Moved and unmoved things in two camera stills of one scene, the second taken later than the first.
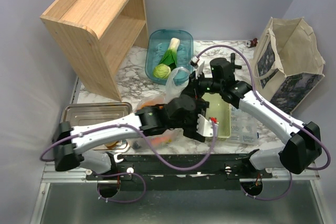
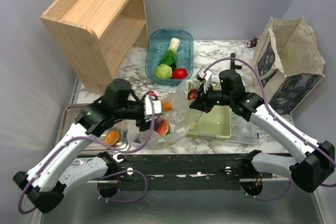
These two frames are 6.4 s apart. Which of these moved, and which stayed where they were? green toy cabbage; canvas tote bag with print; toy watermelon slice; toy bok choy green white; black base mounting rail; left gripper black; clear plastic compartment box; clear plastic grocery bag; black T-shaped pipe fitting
Moved: left gripper black; toy watermelon slice; clear plastic grocery bag
Stayed: green toy cabbage; canvas tote bag with print; black base mounting rail; clear plastic compartment box; toy bok choy green white; black T-shaped pipe fitting
